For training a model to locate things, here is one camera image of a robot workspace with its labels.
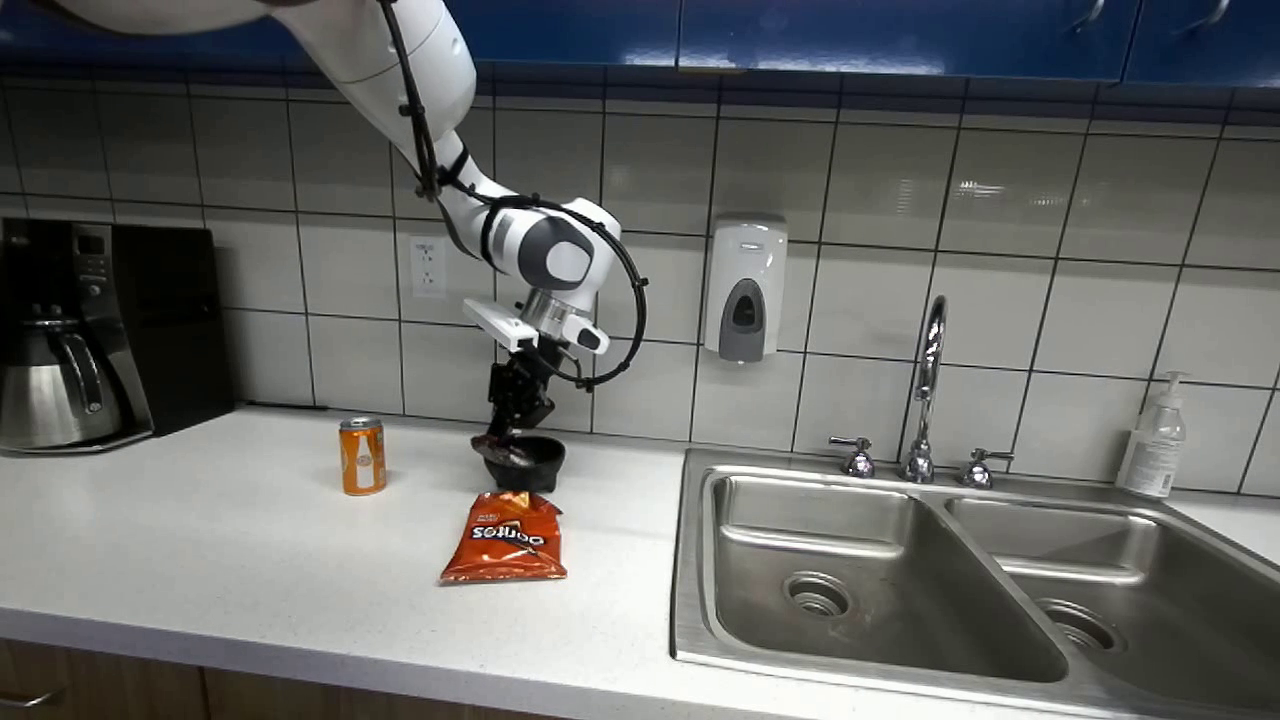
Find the clear soap pump bottle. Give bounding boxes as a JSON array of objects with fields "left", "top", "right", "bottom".
[{"left": 1112, "top": 371, "right": 1194, "bottom": 503}]

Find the blue cabinet door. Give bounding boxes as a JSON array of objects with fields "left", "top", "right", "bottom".
[
  {"left": 675, "top": 0, "right": 1135, "bottom": 89},
  {"left": 443, "top": 0, "right": 679, "bottom": 77},
  {"left": 1130, "top": 0, "right": 1280, "bottom": 97}
]

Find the stainless steel double sink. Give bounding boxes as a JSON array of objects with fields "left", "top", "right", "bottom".
[{"left": 668, "top": 442, "right": 1280, "bottom": 720}]

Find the black coffee maker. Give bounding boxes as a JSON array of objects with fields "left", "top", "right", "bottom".
[{"left": 0, "top": 210, "right": 242, "bottom": 459}]

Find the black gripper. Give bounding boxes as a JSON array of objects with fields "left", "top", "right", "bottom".
[{"left": 479, "top": 334, "right": 569, "bottom": 453}]

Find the chrome faucet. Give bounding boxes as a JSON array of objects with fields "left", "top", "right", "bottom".
[{"left": 896, "top": 291, "right": 952, "bottom": 487}]

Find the steel coffee carafe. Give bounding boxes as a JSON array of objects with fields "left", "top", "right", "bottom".
[{"left": 0, "top": 313, "right": 132, "bottom": 453}]

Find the orange soda can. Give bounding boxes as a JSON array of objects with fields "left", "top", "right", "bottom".
[{"left": 336, "top": 411, "right": 394, "bottom": 498}]

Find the chrome faucet handle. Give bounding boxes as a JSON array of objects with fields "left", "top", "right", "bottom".
[
  {"left": 826, "top": 436, "right": 885, "bottom": 484},
  {"left": 960, "top": 442, "right": 1019, "bottom": 491}
]

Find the white wall soap dispenser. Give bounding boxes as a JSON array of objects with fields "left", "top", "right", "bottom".
[{"left": 701, "top": 215, "right": 793, "bottom": 368}]

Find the black bowl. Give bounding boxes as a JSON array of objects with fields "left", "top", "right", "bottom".
[{"left": 472, "top": 430, "right": 571, "bottom": 497}]

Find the orange chips bag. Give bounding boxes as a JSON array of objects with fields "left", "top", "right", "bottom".
[{"left": 442, "top": 487, "right": 571, "bottom": 589}]

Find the metal drawer handle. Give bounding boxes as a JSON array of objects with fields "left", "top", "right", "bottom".
[{"left": 0, "top": 683, "right": 63, "bottom": 717}]

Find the brown chocolate bar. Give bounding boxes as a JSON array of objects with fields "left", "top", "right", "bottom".
[{"left": 467, "top": 430, "right": 540, "bottom": 473}]

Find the wooden drawer front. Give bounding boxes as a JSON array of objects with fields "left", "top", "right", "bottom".
[{"left": 0, "top": 634, "right": 209, "bottom": 720}]

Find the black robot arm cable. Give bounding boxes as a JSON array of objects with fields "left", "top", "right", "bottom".
[{"left": 377, "top": 0, "right": 655, "bottom": 397}]

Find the white wall outlet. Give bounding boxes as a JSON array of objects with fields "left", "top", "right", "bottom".
[{"left": 406, "top": 230, "right": 452, "bottom": 303}]

